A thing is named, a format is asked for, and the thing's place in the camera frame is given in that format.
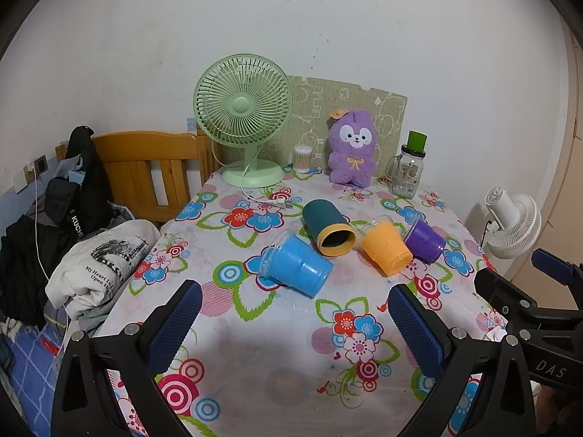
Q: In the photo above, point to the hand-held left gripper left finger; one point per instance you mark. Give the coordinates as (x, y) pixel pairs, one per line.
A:
(181, 324)

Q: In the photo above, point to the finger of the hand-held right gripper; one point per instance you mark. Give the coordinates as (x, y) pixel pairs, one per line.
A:
(553, 266)
(501, 293)

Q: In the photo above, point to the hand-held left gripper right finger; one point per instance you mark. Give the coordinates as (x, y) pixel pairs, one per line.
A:
(415, 327)

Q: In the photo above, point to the blue plastic cup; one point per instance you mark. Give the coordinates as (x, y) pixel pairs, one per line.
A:
(296, 268)

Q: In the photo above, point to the orange plastic cup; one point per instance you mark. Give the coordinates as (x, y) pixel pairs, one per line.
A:
(387, 246)

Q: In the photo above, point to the purple plastic cup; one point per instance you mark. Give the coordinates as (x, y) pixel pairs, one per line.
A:
(426, 241)

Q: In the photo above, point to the dark teal cup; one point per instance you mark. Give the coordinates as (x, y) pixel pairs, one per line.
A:
(324, 219)

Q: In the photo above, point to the person's right hand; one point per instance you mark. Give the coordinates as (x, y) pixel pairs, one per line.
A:
(547, 412)

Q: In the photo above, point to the white desk fan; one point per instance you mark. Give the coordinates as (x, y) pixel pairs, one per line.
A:
(514, 227)

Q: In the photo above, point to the grey cloth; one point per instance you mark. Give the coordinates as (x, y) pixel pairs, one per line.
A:
(93, 316)

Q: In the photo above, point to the beige door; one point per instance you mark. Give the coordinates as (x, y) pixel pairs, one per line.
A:
(571, 168)

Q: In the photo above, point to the white printed shirt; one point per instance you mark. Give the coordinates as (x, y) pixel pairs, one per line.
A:
(91, 265)

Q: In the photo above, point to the floral tablecloth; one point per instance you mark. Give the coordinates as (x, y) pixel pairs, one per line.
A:
(291, 327)

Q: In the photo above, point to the glass jar with green lid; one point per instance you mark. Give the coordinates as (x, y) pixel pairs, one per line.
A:
(407, 174)

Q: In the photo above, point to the blue checked bedsheet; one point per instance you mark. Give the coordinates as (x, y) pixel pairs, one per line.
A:
(27, 373)

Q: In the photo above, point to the pile of clothes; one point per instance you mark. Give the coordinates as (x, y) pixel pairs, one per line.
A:
(27, 255)

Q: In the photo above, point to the wooden headboard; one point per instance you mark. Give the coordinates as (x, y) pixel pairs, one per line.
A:
(136, 150)

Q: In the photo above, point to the light blue cloth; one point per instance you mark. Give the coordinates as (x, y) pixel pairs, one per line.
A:
(77, 176)

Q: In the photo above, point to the purple plush toy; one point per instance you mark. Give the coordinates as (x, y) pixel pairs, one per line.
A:
(353, 154)

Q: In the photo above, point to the cotton swab container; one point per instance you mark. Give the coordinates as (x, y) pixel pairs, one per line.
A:
(303, 160)

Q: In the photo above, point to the green desk fan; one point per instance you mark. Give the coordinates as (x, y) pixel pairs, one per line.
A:
(241, 104)

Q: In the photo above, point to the patterned beige board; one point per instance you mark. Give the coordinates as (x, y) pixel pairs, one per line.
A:
(309, 100)

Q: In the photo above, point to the wall socket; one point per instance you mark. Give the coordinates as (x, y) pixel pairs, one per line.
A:
(41, 165)

